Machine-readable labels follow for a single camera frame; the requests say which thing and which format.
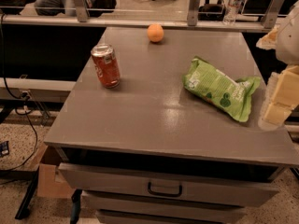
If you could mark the grey top drawer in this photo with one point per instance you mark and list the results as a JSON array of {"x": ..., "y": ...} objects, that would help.
[{"x": 195, "y": 188}]

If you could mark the red soda can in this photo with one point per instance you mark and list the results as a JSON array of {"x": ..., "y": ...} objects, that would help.
[{"x": 106, "y": 65}]

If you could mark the green rice chip bag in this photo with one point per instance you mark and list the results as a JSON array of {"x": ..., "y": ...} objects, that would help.
[{"x": 212, "y": 85}]

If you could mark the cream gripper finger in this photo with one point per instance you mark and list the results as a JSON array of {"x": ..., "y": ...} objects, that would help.
[
  {"x": 268, "y": 41},
  {"x": 281, "y": 97}
]

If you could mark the black drawer handle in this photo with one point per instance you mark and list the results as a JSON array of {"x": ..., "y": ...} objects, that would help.
[{"x": 161, "y": 191}]

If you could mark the grey metal railing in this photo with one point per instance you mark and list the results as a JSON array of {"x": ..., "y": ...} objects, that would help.
[{"x": 130, "y": 13}]

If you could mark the black bag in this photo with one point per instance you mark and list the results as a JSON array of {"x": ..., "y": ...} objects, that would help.
[{"x": 212, "y": 12}]

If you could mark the grey drawer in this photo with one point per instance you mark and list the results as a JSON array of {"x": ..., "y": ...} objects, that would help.
[
  {"x": 195, "y": 188},
  {"x": 160, "y": 207}
]

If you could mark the orange fruit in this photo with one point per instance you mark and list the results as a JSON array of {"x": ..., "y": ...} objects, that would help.
[{"x": 155, "y": 33}]

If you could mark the seated person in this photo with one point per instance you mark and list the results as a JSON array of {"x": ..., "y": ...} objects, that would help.
[{"x": 55, "y": 7}]

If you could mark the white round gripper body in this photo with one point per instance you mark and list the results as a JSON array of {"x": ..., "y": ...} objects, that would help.
[{"x": 289, "y": 39}]

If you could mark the cardboard box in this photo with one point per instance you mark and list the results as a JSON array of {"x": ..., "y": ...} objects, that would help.
[{"x": 50, "y": 182}]

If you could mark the clear plastic water bottle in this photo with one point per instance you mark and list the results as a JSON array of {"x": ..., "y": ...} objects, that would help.
[{"x": 231, "y": 11}]

